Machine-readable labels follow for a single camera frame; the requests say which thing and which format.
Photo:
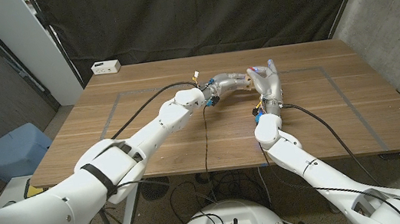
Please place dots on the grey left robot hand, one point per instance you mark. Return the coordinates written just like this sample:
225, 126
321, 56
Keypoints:
225, 82

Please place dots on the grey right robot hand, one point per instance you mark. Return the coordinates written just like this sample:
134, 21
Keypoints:
270, 85

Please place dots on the wooden block with holes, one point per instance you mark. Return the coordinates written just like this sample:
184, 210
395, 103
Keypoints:
248, 82

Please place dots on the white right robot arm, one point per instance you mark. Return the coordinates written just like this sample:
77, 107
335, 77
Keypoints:
307, 163

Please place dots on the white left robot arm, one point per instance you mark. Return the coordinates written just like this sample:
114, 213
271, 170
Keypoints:
131, 152

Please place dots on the black backdrop curtain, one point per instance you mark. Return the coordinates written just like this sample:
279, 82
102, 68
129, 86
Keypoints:
202, 11

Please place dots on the large wooden panel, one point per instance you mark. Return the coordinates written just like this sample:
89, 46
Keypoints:
135, 92

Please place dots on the white power strip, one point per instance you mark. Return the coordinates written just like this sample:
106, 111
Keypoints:
106, 67

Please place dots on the round black fan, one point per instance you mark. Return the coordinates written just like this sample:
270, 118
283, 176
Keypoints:
154, 188

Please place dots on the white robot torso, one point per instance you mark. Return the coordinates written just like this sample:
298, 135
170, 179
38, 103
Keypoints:
232, 212

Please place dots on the grey table leg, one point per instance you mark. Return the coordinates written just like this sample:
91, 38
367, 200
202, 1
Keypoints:
332, 206

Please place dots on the white table leg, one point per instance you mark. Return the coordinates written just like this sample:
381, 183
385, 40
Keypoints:
132, 212

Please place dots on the blue plastic bin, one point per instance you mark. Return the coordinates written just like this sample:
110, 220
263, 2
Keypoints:
11, 152

